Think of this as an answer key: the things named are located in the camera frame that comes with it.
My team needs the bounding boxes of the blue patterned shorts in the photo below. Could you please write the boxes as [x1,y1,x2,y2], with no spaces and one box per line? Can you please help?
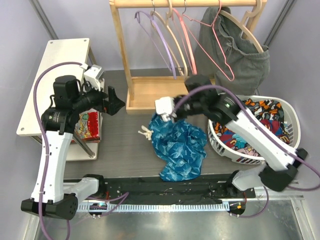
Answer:
[138,113,207,182]

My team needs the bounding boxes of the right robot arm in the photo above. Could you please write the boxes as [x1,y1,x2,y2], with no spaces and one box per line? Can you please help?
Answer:
[166,75,308,198]

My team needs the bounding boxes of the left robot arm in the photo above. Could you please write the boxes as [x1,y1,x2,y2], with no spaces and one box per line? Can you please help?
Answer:
[21,75,125,221]

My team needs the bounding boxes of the pink plastic hanger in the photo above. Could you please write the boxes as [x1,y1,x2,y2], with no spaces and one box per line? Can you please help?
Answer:
[172,8,197,75]

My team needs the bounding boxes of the grey shorts on hanger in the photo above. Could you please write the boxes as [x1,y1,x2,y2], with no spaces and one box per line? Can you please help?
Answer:
[193,7,270,95]

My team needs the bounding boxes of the purple plastic hanger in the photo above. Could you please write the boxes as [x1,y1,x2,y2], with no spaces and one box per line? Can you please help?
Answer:
[134,11,178,80]

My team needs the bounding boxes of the beige wooden hanger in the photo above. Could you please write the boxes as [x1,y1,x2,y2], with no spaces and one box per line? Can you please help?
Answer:
[150,0,188,79]

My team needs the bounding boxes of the light wooden hanger with shorts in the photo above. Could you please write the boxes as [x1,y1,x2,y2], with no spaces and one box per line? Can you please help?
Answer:
[220,0,266,53]

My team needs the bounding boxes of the wooden clothes rack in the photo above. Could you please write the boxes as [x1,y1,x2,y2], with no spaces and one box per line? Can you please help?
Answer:
[109,0,257,114]

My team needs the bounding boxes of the red colourful book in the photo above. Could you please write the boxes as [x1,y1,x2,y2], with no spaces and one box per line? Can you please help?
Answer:
[75,110,101,143]

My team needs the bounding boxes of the white two-tier side table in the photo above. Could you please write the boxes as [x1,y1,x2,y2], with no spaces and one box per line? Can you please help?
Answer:
[16,38,99,161]

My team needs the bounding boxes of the colourful patterned clothes in basket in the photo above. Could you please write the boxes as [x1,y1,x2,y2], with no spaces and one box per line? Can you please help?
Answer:
[212,98,290,157]

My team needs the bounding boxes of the white laundry basket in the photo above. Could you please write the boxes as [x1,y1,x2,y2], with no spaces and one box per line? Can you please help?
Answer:
[207,95,301,165]

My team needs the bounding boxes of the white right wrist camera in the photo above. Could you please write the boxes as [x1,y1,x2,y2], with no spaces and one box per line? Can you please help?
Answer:
[154,96,175,122]

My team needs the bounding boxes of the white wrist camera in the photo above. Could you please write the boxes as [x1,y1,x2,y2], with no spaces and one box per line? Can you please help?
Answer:
[80,63,105,92]
[154,96,175,122]

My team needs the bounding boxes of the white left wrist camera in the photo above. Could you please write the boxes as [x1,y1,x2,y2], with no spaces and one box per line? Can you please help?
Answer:
[80,63,105,92]

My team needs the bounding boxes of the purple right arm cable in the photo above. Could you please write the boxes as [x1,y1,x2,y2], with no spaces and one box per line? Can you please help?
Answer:
[173,84,320,218]

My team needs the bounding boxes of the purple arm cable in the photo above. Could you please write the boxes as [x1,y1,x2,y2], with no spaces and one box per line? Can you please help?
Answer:
[33,61,130,240]
[173,84,320,218]

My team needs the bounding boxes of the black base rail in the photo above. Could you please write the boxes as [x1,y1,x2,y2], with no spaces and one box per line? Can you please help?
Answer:
[93,174,256,205]

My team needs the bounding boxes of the pink wire hanger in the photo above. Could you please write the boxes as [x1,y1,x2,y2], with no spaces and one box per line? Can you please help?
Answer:
[182,0,235,82]

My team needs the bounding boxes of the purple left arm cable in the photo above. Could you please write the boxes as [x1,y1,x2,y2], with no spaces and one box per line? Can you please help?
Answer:
[33,61,130,240]

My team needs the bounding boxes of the white slotted cable duct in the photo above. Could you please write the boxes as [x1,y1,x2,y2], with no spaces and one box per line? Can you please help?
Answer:
[77,201,230,213]

